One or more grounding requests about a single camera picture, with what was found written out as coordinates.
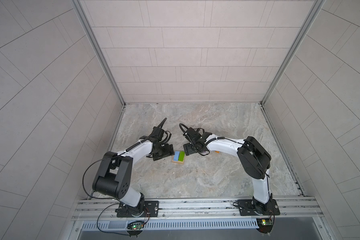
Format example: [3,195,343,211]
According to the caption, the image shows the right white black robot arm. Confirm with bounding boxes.
[179,123,280,216]

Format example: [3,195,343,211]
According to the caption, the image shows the left green circuit board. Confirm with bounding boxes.
[126,221,144,232]

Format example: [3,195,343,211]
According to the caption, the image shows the green wood block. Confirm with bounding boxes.
[178,151,185,163]

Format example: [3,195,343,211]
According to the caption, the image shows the right circuit board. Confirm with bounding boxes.
[256,219,274,234]

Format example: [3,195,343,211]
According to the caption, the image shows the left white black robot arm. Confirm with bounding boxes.
[92,119,174,217]

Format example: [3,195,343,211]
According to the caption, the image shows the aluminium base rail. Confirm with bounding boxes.
[72,196,324,221]

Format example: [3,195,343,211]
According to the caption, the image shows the light blue wood block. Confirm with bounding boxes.
[173,151,181,162]

